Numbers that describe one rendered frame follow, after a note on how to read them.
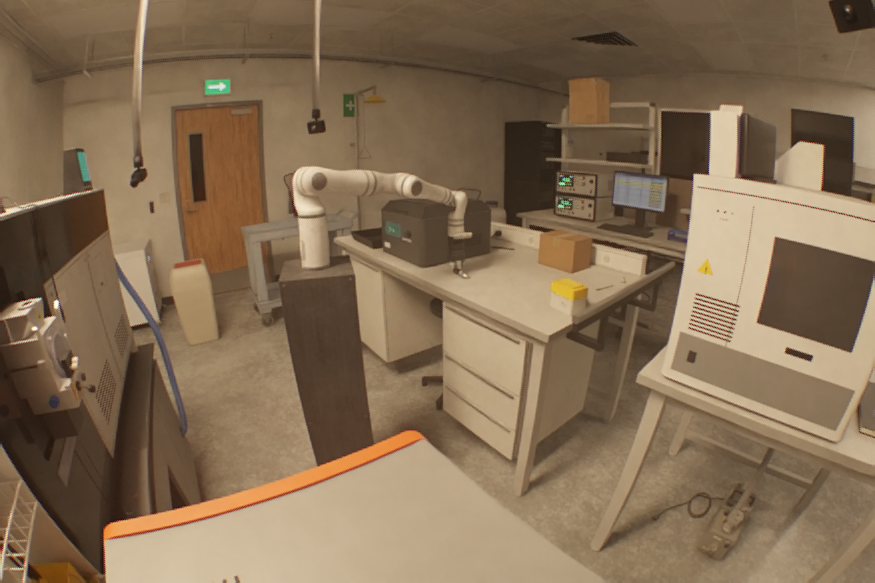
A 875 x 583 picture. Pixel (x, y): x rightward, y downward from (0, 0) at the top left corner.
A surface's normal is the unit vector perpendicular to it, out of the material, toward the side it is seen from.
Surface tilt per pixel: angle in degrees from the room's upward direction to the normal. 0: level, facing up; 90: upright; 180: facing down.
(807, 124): 90
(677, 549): 0
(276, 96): 90
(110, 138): 90
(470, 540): 0
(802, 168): 90
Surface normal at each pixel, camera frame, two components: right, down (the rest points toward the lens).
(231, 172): 0.60, 0.21
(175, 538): -0.01, -0.96
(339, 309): 0.29, 0.25
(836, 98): -0.80, 0.17
